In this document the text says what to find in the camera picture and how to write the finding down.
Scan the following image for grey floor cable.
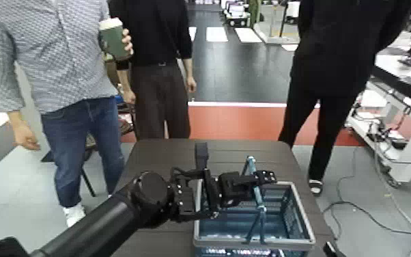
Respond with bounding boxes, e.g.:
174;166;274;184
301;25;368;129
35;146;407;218
371;143;411;241

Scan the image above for patterned-shirt man's right hand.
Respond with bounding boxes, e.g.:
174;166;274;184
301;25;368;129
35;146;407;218
12;120;42;151

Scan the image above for black floor cable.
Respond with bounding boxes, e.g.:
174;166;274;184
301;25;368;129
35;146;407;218
320;145;411;239

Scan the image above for green cup with white lid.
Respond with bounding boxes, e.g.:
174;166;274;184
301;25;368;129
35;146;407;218
98;17;133;62

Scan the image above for brown-trousered man's right hand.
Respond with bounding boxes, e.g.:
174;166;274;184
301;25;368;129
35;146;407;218
122;89;137;106

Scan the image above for patterned-shirt man's left hand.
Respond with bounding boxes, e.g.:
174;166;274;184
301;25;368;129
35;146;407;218
121;28;134;57

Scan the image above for man patterned shirt blue jeans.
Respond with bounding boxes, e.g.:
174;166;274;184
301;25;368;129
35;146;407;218
0;0;134;228

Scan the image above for white lab machine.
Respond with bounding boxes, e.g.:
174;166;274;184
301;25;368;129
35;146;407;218
284;0;302;24
223;0;252;28

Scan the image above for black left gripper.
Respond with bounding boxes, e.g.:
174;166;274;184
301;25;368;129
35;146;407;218
172;168;278;221

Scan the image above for white platform with pole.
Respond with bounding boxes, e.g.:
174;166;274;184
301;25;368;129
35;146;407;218
253;3;300;46

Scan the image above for person in all-black clothes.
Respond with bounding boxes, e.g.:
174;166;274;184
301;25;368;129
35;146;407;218
278;0;411;196

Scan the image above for black-topped workbench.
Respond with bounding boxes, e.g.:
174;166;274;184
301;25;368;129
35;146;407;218
370;30;411;113

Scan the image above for man black sweater brown trousers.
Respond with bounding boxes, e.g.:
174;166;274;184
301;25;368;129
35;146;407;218
108;0;198;141

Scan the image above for wicker chair with black frame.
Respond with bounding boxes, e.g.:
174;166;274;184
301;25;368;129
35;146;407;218
40;53;137;198

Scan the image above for teal plastic crate with handles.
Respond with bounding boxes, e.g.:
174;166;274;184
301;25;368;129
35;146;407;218
192;155;317;257

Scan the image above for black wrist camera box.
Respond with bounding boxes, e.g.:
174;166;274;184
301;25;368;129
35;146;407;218
195;141;210;172

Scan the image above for brown-trousered man's left hand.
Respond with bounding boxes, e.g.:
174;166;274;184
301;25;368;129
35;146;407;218
185;76;198;94

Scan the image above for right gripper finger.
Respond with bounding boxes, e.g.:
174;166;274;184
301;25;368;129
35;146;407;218
323;241;347;257

